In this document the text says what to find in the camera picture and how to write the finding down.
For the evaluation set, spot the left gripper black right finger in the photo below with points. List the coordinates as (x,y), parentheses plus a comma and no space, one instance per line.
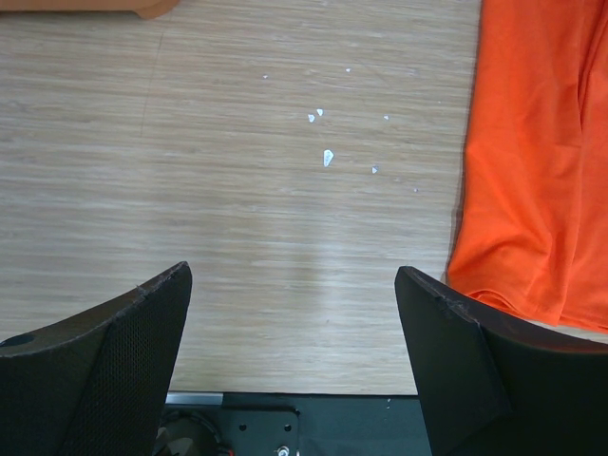
(492,384)

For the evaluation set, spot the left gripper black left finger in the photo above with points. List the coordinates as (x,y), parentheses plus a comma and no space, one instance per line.
(96,383)

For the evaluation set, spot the orange t-shirt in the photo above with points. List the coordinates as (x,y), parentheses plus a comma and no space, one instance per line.
(533,238)

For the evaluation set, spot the orange plastic basket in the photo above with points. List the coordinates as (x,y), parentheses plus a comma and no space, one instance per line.
(146,9)

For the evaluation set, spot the aluminium rail frame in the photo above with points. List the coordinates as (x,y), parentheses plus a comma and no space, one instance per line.
(193,399)

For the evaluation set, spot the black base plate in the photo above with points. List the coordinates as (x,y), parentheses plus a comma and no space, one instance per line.
(301,424)

